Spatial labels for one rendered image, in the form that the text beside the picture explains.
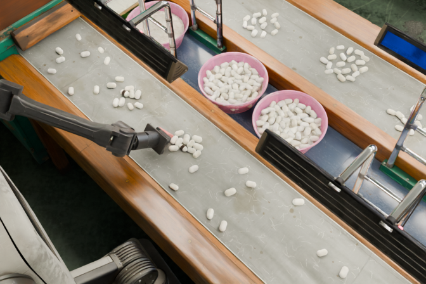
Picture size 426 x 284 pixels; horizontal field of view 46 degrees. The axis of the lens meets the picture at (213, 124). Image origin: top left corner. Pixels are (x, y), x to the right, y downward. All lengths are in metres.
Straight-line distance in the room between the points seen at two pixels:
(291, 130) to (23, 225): 1.12
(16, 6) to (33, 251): 1.36
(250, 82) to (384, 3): 1.73
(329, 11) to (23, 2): 1.23
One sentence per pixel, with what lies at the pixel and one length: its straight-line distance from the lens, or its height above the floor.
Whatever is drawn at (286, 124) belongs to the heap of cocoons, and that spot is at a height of 0.73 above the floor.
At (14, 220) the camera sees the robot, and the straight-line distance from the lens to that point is 0.94.
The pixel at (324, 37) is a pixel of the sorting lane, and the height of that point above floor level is 0.74.
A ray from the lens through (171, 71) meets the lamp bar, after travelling 1.54.
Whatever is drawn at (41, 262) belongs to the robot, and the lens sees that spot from 0.94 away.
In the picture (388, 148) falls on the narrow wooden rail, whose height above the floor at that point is 0.76.
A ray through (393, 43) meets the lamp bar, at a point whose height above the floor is 1.08.
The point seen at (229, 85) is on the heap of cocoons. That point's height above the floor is 0.74.
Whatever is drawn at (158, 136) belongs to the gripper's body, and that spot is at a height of 0.84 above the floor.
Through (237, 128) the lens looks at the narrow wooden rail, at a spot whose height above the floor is 0.76.
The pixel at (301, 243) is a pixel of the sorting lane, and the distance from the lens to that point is 1.62.
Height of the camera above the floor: 2.23
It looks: 55 degrees down
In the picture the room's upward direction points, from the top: 3 degrees counter-clockwise
